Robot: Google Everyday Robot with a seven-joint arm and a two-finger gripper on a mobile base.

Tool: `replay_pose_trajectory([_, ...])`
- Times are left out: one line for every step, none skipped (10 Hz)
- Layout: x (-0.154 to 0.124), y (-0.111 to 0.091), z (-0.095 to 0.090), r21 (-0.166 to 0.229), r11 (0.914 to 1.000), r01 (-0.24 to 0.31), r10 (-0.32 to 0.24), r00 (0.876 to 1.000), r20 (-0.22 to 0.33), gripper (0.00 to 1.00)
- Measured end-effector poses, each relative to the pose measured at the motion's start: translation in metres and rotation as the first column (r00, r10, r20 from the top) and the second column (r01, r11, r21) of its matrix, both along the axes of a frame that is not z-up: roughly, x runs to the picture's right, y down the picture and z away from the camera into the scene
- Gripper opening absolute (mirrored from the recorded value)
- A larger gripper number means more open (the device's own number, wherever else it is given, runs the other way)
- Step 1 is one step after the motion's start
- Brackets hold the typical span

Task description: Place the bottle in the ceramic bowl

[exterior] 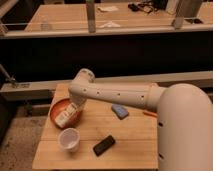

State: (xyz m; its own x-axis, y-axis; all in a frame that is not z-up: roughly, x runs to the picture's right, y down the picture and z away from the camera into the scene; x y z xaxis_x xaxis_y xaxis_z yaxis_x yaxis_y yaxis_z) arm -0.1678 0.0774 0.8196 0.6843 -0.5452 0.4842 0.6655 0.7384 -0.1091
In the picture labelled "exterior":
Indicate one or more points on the grey metal post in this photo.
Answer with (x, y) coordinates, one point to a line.
(187, 11)
(90, 9)

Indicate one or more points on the clear plastic bottle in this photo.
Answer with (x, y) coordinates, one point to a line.
(44, 24)

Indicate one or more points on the metal clamp bracket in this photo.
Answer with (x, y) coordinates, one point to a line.
(12, 80)

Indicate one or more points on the white bottle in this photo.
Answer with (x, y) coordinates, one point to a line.
(67, 116)

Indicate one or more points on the small wooden table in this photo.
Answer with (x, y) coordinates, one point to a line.
(135, 142)

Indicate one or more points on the orange ceramic bowl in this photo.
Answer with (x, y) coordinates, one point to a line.
(59, 107)

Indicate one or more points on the grey metal right post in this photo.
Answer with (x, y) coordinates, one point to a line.
(187, 11)

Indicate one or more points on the white paper sheet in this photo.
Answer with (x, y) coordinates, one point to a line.
(107, 9)

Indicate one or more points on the orange marker pen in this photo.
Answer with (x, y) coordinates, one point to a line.
(147, 113)

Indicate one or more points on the blue sponge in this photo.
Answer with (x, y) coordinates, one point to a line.
(120, 111)

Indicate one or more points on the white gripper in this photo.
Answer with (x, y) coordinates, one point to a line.
(77, 101)

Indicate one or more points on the white crumpled paper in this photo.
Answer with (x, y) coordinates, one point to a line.
(110, 24)

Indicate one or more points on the large wooden background table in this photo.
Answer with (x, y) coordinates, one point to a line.
(74, 17)

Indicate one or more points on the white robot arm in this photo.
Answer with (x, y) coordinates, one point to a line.
(184, 117)

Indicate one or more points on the black rectangular block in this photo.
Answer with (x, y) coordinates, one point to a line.
(104, 145)

